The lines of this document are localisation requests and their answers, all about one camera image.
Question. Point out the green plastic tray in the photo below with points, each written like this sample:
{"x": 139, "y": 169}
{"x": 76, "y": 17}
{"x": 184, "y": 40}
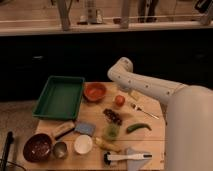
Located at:
{"x": 60, "y": 98}

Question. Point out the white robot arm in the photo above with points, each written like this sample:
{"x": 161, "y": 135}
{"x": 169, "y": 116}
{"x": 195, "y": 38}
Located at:
{"x": 189, "y": 116}

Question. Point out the dark red bowl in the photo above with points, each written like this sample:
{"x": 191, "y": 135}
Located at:
{"x": 37, "y": 148}

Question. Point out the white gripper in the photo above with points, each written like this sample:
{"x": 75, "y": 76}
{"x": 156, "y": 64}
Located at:
{"x": 132, "y": 93}

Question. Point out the white dish brush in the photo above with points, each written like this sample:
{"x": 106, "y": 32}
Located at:
{"x": 108, "y": 157}

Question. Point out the green chili pepper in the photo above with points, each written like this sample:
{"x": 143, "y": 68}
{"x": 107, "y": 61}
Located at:
{"x": 136, "y": 126}

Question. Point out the small metal cup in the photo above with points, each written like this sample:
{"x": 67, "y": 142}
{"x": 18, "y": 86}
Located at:
{"x": 60, "y": 150}

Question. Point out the orange bowl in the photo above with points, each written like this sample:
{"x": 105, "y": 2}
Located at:
{"x": 94, "y": 91}

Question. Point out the silver fork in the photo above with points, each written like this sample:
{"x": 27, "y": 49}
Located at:
{"x": 138, "y": 108}

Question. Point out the blue sponge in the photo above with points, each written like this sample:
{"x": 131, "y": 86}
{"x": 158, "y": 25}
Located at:
{"x": 85, "y": 128}

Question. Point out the wooden handled brush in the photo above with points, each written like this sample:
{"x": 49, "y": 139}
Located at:
{"x": 61, "y": 129}

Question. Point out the dark grape bunch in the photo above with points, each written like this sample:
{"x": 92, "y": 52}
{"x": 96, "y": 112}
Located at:
{"x": 113, "y": 116}

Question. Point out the green plastic cup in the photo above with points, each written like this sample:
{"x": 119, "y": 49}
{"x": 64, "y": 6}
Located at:
{"x": 111, "y": 132}

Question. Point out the black pole stand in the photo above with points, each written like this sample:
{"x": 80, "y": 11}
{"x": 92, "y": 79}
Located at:
{"x": 6, "y": 149}

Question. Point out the grey cloth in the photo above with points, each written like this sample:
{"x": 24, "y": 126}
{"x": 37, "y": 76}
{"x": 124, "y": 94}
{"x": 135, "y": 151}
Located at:
{"x": 135, "y": 165}

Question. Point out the red apple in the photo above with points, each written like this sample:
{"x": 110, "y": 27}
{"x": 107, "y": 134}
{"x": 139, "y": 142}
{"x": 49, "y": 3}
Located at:
{"x": 119, "y": 100}

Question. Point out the white paper cup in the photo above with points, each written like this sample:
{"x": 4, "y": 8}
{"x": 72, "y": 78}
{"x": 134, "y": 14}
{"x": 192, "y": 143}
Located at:
{"x": 83, "y": 144}

